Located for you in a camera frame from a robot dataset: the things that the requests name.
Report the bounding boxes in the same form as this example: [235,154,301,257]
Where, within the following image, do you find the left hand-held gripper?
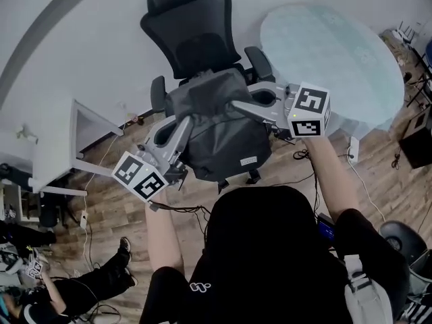
[111,115,194,203]

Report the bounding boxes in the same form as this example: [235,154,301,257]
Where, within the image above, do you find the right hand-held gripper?
[231,80,332,138]

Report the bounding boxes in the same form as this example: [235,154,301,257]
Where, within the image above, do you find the dark grey bag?
[164,67,273,183]

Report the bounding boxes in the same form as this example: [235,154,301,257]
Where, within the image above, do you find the black office chair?
[140,0,276,195]

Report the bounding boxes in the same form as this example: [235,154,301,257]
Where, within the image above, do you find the person's right forearm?
[300,135,361,223]

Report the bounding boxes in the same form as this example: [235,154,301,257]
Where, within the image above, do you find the person's left forearm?
[144,190,186,278]

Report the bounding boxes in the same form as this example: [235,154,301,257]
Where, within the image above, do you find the grey shoulder pack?
[343,254,394,324]

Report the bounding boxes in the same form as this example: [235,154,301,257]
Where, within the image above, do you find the round glass table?
[259,3,406,134]

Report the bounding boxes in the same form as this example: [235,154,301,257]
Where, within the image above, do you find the white power strip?
[348,136,360,164]

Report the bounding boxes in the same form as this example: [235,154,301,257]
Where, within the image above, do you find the white desk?
[28,97,125,197]

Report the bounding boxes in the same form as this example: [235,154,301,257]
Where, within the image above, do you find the black bin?
[38,192,69,229]

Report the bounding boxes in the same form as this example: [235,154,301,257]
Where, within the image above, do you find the small white desk object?
[16,123,39,145]

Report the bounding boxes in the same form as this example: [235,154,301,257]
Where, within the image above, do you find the black device with blue screen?
[316,212,335,250]

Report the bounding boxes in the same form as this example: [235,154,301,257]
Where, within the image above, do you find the black metal stand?
[406,74,432,109]

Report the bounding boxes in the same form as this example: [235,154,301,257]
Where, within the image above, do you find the white router with antennas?
[396,20,416,44]

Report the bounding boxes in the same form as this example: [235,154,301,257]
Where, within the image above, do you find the black box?
[399,107,432,170]

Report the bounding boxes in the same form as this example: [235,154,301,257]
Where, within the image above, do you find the person's black shirt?
[138,185,411,324]

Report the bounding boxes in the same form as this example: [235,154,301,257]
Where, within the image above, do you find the dark round stool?
[379,220,428,267]

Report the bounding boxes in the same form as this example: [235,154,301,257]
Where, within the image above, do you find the black white striped cloth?
[400,300,432,324]

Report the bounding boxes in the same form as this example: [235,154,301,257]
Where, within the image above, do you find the black coiled floor cable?
[292,148,319,161]

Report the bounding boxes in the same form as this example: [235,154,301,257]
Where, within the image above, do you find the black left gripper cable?
[149,200,212,239]

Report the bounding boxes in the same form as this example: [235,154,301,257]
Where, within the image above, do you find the white power strip cable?
[346,160,386,223]

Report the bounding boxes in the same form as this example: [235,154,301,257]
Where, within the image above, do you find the thin white cable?
[82,119,128,273]

